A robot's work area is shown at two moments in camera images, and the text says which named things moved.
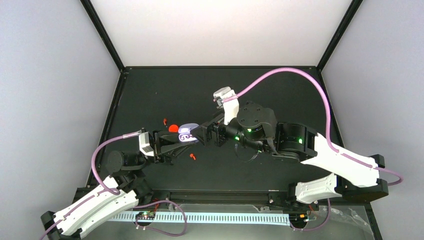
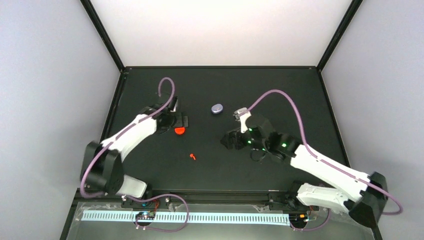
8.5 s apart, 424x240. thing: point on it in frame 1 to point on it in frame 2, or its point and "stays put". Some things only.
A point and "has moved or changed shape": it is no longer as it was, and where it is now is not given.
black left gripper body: x=159 y=157 to x=172 y=123
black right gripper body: x=220 y=136 to x=238 y=143
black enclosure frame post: x=103 y=32 stays put
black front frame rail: x=216 y=197 stays put
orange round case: x=173 y=128 has moved or changed shape
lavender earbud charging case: x=184 y=134 to x=217 y=108
